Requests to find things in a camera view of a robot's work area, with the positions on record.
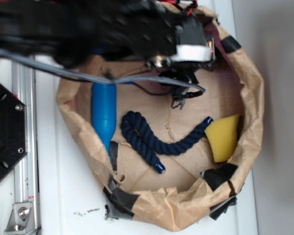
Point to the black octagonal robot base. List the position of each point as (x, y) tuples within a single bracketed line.
[(12, 131)]

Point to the white plastic tray lid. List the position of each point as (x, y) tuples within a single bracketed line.
[(71, 202)]

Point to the metal corner bracket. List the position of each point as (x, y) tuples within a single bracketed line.
[(23, 220)]

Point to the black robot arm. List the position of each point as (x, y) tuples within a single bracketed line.
[(57, 36)]

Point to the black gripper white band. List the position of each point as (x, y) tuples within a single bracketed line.
[(194, 50)]

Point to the blue plastic bottle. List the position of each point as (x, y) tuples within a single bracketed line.
[(104, 111)]

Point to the brown paper bag basket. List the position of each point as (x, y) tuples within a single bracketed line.
[(193, 183)]

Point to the yellow sponge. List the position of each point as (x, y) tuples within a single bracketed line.
[(222, 136)]

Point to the aluminium extrusion rail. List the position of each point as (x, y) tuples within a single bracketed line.
[(26, 179)]

